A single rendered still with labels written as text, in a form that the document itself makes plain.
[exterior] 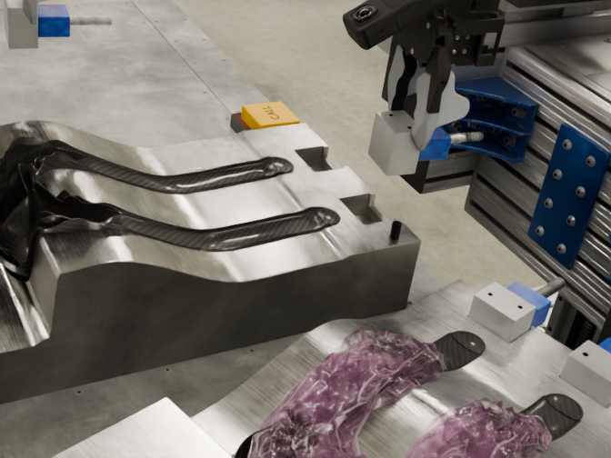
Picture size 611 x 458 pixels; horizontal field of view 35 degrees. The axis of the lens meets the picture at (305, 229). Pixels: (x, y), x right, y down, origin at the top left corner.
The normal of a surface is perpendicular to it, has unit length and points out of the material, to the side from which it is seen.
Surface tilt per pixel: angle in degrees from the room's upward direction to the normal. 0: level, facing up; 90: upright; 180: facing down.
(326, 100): 0
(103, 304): 90
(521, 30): 90
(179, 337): 90
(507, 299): 0
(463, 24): 90
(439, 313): 0
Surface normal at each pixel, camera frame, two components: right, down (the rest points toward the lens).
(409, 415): 0.02, -0.77
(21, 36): 0.33, 0.55
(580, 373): -0.71, 0.31
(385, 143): -0.92, 0.11
